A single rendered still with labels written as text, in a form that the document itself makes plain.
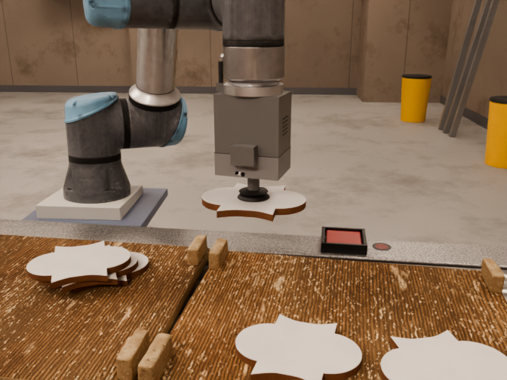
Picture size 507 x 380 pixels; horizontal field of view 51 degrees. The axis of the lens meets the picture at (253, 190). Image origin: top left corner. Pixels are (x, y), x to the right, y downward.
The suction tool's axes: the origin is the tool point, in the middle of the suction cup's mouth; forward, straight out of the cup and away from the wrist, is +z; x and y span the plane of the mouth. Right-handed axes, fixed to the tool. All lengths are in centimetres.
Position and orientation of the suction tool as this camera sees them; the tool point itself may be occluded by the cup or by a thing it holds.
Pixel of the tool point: (253, 205)
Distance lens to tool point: 71.3
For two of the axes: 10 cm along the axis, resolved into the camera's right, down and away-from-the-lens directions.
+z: 0.0, 9.5, 3.1
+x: 3.0, -2.9, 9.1
